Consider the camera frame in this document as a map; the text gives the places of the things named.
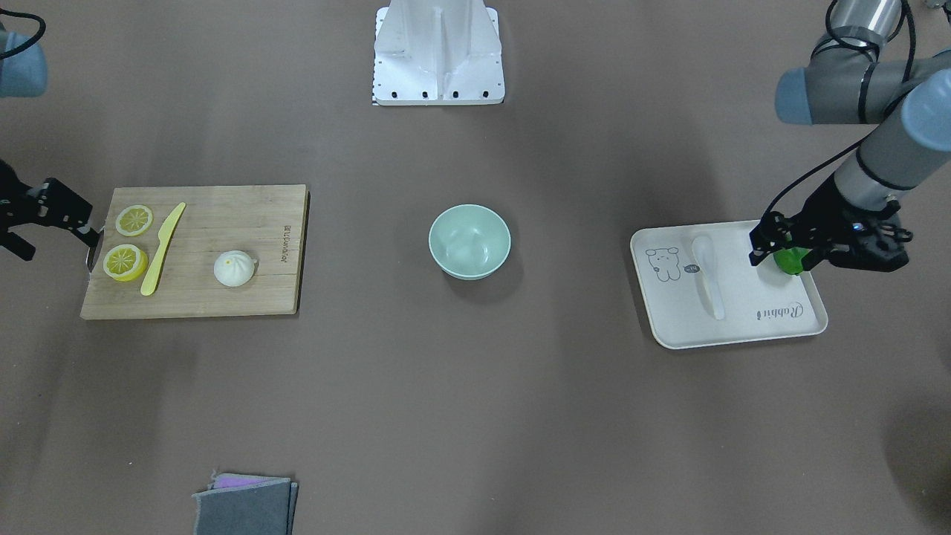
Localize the upper lemon slice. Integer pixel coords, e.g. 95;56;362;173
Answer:
114;204;155;237

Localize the cream rabbit tray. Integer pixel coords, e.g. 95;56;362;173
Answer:
629;220;828;350

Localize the mint green bowl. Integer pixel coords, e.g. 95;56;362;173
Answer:
428;204;513;281

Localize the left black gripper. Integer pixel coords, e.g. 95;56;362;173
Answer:
748;175;863;271

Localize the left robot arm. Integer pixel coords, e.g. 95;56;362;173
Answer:
748;1;950;275

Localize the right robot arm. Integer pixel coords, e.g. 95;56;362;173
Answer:
1;9;103;271

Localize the grey folded cloth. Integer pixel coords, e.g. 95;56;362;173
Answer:
192;472;299;534

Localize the bamboo cutting board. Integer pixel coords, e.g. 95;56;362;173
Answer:
80;185;310;320

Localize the white steamed bun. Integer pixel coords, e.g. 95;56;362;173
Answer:
212;250;258;288

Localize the lower lemon half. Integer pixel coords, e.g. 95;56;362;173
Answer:
102;244;149;283

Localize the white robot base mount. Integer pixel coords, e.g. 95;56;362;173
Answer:
371;1;506;106

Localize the green lime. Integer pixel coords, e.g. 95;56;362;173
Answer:
772;247;811;276

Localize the white ceramic spoon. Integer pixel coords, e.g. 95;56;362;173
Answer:
692;235;726;321

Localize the yellow plastic knife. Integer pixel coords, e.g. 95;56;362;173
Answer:
140;202;187;296

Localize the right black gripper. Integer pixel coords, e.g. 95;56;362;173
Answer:
1;160;101;262

